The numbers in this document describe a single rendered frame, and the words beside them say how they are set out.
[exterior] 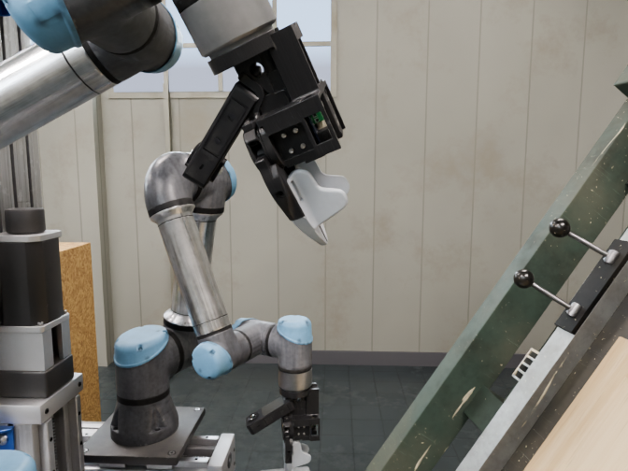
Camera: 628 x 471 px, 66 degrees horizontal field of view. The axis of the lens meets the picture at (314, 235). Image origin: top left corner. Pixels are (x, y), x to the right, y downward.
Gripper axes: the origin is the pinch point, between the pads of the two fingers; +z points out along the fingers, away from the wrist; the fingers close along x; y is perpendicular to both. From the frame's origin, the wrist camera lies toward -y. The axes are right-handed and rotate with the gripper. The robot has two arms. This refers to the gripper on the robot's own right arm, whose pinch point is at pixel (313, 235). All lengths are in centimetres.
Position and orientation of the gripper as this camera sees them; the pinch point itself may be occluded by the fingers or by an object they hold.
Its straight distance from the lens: 51.5
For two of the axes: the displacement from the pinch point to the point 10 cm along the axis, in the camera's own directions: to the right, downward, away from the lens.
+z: 4.2, 8.3, 3.8
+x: 1.1, -4.6, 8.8
